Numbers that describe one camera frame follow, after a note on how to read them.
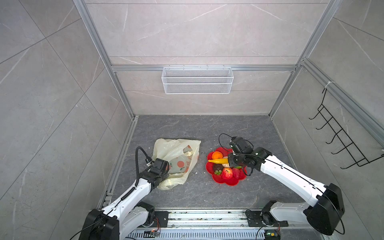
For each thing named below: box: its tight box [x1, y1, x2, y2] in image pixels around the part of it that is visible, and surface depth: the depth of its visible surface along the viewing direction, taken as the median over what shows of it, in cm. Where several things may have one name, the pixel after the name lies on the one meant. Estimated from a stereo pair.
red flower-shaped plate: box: [205, 147, 248, 186], surface depth 86 cm
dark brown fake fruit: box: [213, 163, 224, 172], surface depth 88 cm
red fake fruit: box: [221, 167, 233, 180], surface depth 85 cm
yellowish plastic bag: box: [152, 138, 201, 191], surface depth 90 cm
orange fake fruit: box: [212, 151, 223, 160], surface depth 92 cm
